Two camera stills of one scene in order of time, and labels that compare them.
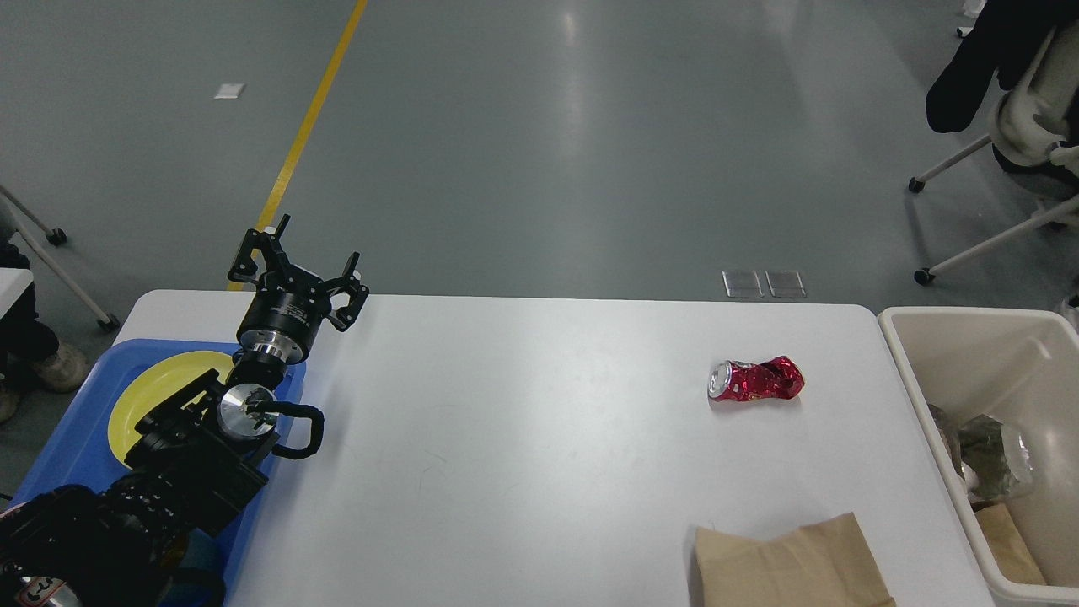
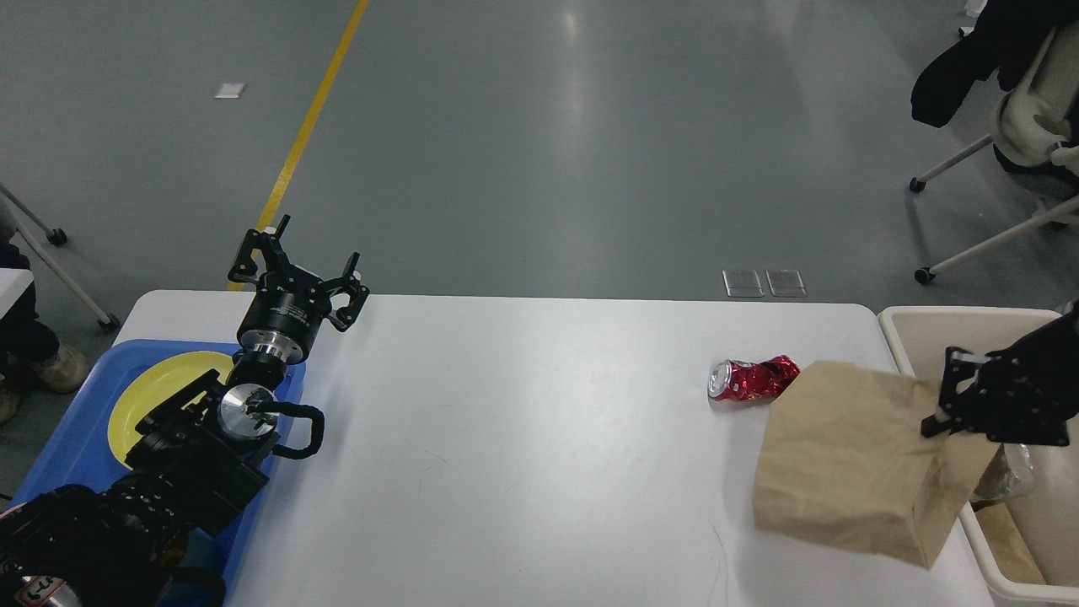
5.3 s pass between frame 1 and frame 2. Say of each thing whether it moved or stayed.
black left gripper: stayed
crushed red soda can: stayed
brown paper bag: moved
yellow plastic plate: stayed
